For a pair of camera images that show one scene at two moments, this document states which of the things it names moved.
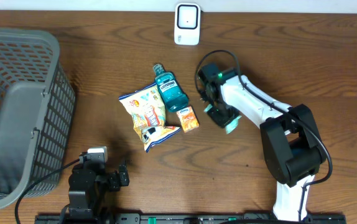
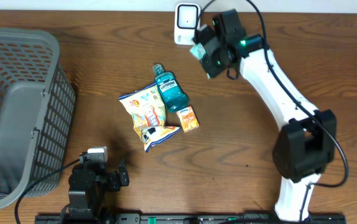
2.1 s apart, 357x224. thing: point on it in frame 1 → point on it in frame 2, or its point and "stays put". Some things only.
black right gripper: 221,121 → 211,70
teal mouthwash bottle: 172,94 stays put
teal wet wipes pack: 231,126 → 198,51
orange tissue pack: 188,119 stays put
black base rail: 117,218 stays put
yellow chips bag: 147,109 stays put
